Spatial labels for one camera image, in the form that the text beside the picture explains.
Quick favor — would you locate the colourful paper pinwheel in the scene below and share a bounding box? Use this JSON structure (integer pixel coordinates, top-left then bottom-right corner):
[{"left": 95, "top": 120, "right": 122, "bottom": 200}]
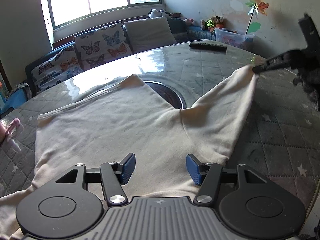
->
[{"left": 245, "top": 0, "right": 269, "bottom": 35}]

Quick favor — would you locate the clear plastic storage box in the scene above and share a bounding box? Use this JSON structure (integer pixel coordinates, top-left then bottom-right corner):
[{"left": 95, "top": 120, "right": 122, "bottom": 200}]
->
[{"left": 215, "top": 29, "right": 255, "bottom": 51}]

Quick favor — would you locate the cream white sweater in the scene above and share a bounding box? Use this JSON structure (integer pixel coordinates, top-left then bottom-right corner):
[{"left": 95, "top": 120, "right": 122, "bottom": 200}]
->
[{"left": 1, "top": 66, "right": 259, "bottom": 239}]

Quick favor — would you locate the pink bottle strap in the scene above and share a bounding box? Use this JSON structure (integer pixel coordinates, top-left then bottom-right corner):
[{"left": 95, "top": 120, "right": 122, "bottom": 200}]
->
[{"left": 0, "top": 117, "right": 25, "bottom": 145}]

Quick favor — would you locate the round black stove plate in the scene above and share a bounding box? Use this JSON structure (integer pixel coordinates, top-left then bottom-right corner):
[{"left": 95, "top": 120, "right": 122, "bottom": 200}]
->
[{"left": 144, "top": 81, "right": 187, "bottom": 109}]

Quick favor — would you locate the grey quilted table cover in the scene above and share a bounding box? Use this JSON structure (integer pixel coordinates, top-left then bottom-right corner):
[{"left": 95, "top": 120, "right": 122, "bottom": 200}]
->
[{"left": 1, "top": 43, "right": 319, "bottom": 205}]

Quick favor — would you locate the butterfly cushion right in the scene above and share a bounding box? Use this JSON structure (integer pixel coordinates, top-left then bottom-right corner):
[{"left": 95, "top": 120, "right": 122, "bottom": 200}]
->
[{"left": 74, "top": 23, "right": 132, "bottom": 70}]

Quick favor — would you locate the white plush toy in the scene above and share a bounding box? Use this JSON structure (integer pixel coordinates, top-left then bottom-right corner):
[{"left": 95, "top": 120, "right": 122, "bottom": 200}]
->
[{"left": 149, "top": 9, "right": 171, "bottom": 18}]

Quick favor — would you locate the blue sofa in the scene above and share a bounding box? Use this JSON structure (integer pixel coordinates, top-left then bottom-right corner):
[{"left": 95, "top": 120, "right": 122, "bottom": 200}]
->
[{"left": 25, "top": 17, "right": 215, "bottom": 96}]

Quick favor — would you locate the black remote control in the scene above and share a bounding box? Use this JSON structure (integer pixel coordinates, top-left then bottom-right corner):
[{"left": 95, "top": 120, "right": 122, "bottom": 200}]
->
[{"left": 189, "top": 42, "right": 227, "bottom": 53}]

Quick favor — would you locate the butterfly cushion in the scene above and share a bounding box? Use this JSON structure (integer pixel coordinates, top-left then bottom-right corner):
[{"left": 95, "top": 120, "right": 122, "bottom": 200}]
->
[
  {"left": 31, "top": 45, "right": 83, "bottom": 94},
  {"left": 74, "top": 23, "right": 132, "bottom": 70}
]

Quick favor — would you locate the plain beige cushion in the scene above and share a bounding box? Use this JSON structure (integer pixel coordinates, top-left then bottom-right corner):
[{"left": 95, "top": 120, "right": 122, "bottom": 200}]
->
[{"left": 124, "top": 17, "right": 177, "bottom": 54}]

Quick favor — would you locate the butterfly cushion left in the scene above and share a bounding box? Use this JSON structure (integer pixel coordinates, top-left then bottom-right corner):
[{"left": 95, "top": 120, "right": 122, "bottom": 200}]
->
[{"left": 31, "top": 45, "right": 83, "bottom": 94}]

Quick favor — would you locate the plush toy pile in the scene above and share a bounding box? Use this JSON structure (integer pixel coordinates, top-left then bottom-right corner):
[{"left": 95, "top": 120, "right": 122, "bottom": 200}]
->
[{"left": 200, "top": 16, "right": 225, "bottom": 33}]

